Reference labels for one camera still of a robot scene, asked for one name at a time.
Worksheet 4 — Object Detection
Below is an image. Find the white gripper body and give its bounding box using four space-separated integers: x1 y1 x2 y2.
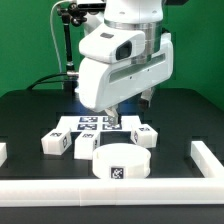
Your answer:
79 41 173 112

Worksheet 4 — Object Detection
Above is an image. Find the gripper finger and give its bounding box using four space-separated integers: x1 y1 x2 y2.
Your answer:
105 107 119 126
139 87 155 108

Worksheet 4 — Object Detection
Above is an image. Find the white round stool seat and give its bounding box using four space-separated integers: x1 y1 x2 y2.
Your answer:
92 143 151 179

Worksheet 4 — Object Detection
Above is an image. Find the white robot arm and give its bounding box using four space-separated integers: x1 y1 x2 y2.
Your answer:
79 0 173 125

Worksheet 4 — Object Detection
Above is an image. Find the white marker sheet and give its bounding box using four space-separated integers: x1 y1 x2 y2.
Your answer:
57 116 141 132

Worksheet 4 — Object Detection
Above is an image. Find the white U-shaped fence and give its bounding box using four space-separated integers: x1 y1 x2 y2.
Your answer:
0 141 224 207

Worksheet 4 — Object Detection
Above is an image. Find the black cable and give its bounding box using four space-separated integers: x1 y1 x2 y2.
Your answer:
26 73 79 91

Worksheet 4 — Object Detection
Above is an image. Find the black camera stand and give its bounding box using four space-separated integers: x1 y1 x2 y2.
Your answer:
57 2 87 94

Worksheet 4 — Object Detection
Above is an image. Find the white cable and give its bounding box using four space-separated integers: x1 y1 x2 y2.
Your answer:
49 0 73 74

